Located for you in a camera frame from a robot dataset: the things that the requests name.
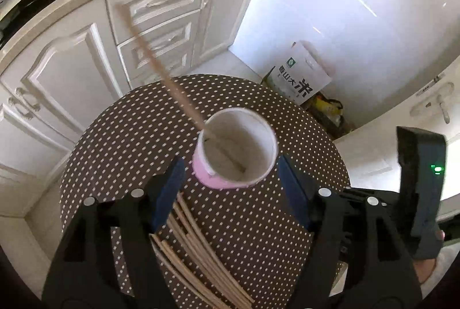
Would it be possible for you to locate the pink and white cup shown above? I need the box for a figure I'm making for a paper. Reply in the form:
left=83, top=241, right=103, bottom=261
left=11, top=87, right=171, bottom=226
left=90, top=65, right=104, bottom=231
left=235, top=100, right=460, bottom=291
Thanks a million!
left=192, top=108, right=279, bottom=191

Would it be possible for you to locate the person's right hand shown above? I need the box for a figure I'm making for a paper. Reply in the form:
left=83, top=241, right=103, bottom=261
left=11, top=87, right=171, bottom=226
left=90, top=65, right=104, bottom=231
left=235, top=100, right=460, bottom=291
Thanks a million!
left=413, top=230, right=448, bottom=284

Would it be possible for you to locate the long wooden chopstick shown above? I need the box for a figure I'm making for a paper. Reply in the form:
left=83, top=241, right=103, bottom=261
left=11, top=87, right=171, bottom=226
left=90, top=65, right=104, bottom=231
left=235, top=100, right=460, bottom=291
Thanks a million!
left=117, top=3, right=247, bottom=171

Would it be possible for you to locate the yellow plastic bag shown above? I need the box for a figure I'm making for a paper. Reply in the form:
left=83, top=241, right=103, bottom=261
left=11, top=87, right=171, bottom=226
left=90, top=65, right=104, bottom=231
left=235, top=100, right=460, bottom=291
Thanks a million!
left=310, top=96, right=348, bottom=138

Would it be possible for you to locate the metal cabinet door handle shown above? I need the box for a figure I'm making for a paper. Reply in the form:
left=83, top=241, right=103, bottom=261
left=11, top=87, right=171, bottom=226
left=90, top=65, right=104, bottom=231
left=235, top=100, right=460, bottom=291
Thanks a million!
left=16, top=86, right=40, bottom=112
left=8, top=97, right=31, bottom=121

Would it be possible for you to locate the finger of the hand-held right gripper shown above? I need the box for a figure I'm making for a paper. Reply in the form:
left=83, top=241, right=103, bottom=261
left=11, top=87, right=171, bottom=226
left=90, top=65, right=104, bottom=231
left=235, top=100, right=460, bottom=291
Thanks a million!
left=340, top=187, right=398, bottom=209

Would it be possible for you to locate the narrow cream cabinet door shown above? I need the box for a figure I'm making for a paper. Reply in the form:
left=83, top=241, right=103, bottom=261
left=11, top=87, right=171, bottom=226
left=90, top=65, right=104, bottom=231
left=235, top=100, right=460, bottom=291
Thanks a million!
left=196, top=0, right=266, bottom=66

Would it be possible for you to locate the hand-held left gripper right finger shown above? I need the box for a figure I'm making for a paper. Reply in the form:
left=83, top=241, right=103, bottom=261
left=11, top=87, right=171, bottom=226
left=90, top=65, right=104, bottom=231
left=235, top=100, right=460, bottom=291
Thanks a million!
left=277, top=154, right=423, bottom=309

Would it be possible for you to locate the wide cream cabinet door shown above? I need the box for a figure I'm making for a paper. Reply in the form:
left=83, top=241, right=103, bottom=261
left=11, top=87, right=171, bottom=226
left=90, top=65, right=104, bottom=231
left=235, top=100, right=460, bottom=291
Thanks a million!
left=0, top=23, right=124, bottom=159

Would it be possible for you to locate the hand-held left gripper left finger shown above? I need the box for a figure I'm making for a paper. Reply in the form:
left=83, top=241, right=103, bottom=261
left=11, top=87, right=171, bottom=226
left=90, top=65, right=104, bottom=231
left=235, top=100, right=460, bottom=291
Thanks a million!
left=41, top=156, right=187, bottom=309

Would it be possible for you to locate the bunch of wooden chopsticks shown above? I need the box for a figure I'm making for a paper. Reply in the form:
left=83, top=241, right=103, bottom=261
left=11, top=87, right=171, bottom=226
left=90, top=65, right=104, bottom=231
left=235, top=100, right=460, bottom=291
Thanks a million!
left=149, top=192, right=256, bottom=309

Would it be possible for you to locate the cream cabinet drawer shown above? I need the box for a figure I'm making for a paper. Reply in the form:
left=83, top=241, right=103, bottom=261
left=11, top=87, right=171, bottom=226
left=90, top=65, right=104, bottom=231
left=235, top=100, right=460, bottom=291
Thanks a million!
left=118, top=11, right=200, bottom=70
left=106, top=0, right=201, bottom=34
left=129, top=43, right=196, bottom=87

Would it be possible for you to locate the white rice bag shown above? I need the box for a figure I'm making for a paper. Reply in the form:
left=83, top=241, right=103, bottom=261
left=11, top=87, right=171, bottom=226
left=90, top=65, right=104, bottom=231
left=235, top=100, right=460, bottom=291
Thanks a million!
left=268, top=41, right=333, bottom=105

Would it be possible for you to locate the white door handle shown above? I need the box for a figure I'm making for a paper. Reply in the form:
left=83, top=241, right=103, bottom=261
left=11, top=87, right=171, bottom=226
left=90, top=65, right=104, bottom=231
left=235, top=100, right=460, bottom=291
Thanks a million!
left=410, top=81, right=455, bottom=125

